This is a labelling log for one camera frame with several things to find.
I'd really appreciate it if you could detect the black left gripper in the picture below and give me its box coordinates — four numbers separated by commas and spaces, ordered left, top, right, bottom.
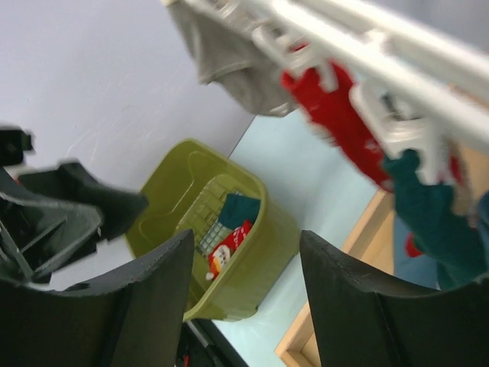
1, 126, 148, 283

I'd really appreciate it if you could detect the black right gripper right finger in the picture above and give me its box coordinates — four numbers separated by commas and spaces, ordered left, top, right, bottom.
300, 230, 488, 366

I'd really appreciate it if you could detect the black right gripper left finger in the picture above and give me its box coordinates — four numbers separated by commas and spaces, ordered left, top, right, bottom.
1, 230, 194, 366

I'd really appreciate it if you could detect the red santa christmas sock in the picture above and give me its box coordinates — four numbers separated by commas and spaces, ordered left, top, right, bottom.
206, 220, 253, 281

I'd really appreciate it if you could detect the dark green christmas sock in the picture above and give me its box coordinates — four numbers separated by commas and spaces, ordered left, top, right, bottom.
383, 149, 488, 290

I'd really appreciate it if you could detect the white plastic clip hanger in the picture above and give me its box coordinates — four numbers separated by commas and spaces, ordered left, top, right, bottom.
189, 1, 488, 184

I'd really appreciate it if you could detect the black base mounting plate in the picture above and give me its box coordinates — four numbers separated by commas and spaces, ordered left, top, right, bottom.
174, 319, 248, 367

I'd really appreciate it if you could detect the light blue sock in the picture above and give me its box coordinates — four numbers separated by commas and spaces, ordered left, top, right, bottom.
396, 215, 440, 289

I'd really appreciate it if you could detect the olive green plastic bin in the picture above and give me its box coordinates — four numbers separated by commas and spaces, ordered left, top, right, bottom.
126, 139, 300, 321

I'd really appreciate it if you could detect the grey beige sock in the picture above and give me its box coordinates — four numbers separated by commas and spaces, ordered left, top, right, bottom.
162, 1, 297, 117

